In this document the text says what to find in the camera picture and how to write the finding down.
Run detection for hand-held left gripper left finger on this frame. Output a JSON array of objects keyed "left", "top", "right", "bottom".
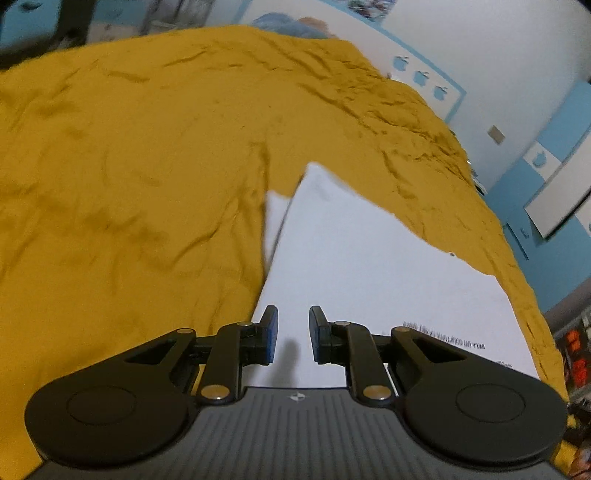
[{"left": 99, "top": 305, "right": 280, "bottom": 407}]

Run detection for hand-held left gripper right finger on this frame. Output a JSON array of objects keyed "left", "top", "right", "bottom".
[{"left": 308, "top": 305, "right": 485, "bottom": 408}]

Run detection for white printed sweatshirt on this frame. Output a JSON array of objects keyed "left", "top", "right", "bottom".
[{"left": 252, "top": 161, "right": 541, "bottom": 388}]

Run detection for mustard yellow blanket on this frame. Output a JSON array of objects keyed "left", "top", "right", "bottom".
[{"left": 0, "top": 25, "right": 578, "bottom": 467}]

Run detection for white nightstand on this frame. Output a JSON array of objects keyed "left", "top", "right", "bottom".
[{"left": 466, "top": 159, "right": 489, "bottom": 198}]

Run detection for blue and white wardrobe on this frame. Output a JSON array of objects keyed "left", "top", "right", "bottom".
[{"left": 485, "top": 78, "right": 591, "bottom": 319}]

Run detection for orange and black objects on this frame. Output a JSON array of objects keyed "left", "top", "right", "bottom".
[{"left": 554, "top": 314, "right": 591, "bottom": 402}]

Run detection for white and blue headboard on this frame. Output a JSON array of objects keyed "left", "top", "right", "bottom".
[{"left": 240, "top": 0, "right": 465, "bottom": 125}]

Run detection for beige plush toy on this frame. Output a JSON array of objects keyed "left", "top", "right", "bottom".
[{"left": 298, "top": 17, "right": 332, "bottom": 41}]

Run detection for blue pillow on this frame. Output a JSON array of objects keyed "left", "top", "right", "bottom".
[{"left": 252, "top": 12, "right": 319, "bottom": 40}]

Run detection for blue chair with face cutouts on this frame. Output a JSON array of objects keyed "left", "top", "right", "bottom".
[{"left": 9, "top": 0, "right": 63, "bottom": 24}]

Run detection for wall poster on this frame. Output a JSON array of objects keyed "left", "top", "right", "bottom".
[{"left": 346, "top": 0, "right": 394, "bottom": 21}]

